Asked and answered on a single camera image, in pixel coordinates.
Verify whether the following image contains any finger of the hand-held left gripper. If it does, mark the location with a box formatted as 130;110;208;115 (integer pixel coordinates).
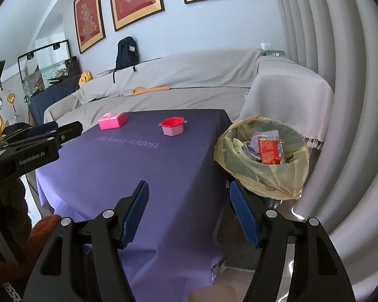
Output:
0;120;83;155
5;121;59;140

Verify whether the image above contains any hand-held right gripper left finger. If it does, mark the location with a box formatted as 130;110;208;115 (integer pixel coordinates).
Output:
24;181;150;302

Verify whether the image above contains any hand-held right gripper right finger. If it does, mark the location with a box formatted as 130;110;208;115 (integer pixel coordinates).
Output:
229;179;347;302

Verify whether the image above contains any trash bin with yellow bag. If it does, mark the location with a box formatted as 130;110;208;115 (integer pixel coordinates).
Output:
214;115;310;208

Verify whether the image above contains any red paper cup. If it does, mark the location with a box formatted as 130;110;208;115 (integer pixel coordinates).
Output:
258;138;284;165

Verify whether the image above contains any dark blue cloth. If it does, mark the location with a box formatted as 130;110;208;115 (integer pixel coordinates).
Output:
28;75;81;126

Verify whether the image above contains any pink box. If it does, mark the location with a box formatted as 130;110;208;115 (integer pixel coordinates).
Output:
98;111;127;130

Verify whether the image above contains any purple tablecloth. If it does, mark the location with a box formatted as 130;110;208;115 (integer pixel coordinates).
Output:
35;108;234;290

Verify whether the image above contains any glass fish tank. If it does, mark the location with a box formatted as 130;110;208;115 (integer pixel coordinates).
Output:
17;39;82;104

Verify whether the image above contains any person's brown trouser leg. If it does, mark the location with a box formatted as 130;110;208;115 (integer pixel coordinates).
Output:
28;214;62;258

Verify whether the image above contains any orange back scratcher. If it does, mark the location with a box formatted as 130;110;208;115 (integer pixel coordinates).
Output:
132;86;171;96

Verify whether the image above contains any dark blue backpack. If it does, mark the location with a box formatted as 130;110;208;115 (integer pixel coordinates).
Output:
113;36;141;84

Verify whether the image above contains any red pink plastic container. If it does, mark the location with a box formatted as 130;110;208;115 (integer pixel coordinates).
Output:
159;117;188;137

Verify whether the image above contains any tall red framed picture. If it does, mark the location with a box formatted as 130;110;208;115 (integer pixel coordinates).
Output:
73;0;107;54

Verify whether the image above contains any white fringed throw cloth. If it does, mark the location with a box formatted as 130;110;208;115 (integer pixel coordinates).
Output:
239;56;334;150

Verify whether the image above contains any grey covered sofa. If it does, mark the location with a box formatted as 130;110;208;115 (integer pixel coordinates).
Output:
43;49;334;150

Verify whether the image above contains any square red framed picture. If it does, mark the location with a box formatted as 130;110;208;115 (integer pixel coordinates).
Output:
108;0;165;32

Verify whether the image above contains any grey pleated curtain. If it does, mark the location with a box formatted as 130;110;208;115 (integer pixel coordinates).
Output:
271;0;378;302

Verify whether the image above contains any red gold wall ornament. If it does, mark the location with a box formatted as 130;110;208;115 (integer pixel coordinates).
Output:
6;92;18;112

